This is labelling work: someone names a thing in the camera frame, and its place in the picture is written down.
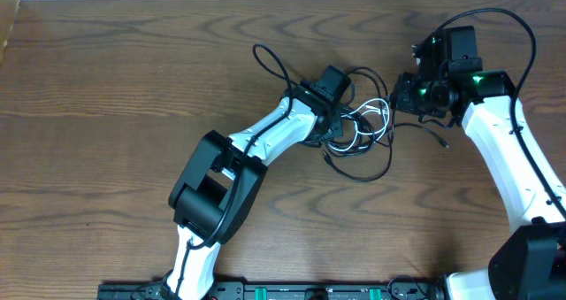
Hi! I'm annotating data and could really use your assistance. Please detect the white USB cable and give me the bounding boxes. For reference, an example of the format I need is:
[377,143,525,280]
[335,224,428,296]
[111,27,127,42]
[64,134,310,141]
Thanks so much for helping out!
[326,97,393,154]

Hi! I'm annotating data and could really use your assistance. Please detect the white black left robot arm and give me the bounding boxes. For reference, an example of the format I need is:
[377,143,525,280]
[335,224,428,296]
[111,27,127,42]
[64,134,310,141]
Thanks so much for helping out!
[161,66,351,299]

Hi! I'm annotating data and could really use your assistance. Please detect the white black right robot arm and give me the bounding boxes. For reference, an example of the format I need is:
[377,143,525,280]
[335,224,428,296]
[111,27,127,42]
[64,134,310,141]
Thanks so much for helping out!
[390,26,565,299]

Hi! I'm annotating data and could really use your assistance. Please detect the black mounting rail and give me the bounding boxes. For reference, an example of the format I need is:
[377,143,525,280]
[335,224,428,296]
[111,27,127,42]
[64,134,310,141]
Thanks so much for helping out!
[96,279,448,300]

